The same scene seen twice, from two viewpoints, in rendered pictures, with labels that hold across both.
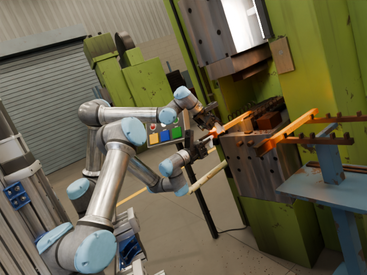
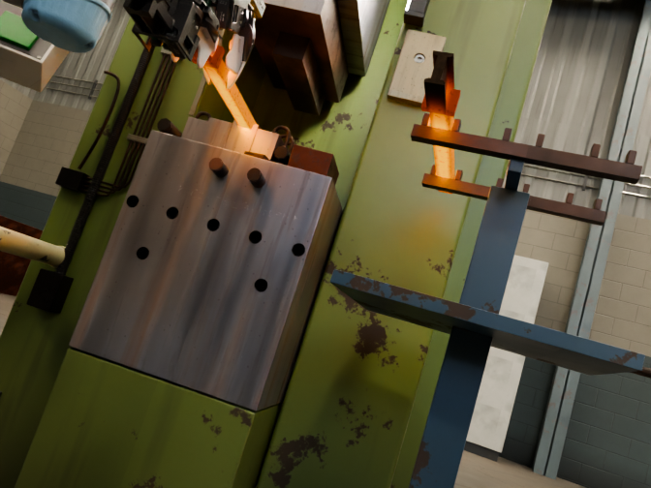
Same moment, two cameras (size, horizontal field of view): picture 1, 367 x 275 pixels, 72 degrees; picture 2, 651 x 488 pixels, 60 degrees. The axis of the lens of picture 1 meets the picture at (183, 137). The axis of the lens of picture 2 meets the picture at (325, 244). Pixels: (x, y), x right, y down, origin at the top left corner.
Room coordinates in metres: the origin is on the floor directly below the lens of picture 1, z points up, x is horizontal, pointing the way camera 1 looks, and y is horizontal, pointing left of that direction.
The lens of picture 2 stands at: (0.51, 0.25, 0.62)
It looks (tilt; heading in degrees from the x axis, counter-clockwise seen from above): 9 degrees up; 316
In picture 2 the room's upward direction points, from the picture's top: 18 degrees clockwise
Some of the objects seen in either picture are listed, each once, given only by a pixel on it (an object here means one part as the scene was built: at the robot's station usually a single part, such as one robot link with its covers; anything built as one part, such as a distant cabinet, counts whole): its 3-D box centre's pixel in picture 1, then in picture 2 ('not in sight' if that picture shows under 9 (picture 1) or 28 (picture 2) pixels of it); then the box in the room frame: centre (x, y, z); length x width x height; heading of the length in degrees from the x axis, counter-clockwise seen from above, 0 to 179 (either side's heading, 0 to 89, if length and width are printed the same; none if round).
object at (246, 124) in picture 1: (256, 113); (253, 170); (1.62, -0.51, 0.96); 0.42 x 0.20 x 0.09; 126
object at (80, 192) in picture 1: (82, 193); not in sight; (1.26, 0.60, 0.98); 0.13 x 0.12 x 0.14; 171
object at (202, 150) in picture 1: (194, 151); (165, 7); (1.24, -0.03, 0.98); 0.12 x 0.08 x 0.09; 127
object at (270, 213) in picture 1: (292, 205); (172, 478); (1.59, -0.55, 0.23); 0.56 x 0.38 x 0.47; 126
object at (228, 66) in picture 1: (240, 60); (298, 40); (1.62, -0.51, 1.32); 0.42 x 0.20 x 0.10; 126
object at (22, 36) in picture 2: (177, 132); (16, 32); (1.74, 0.03, 1.01); 0.07 x 0.05 x 0.07; 61
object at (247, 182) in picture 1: (275, 148); (239, 282); (1.59, -0.55, 0.69); 0.56 x 0.38 x 0.45; 126
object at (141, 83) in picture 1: (142, 87); not in sight; (6.67, 0.51, 1.45); 2.20 x 1.23 x 2.90; 116
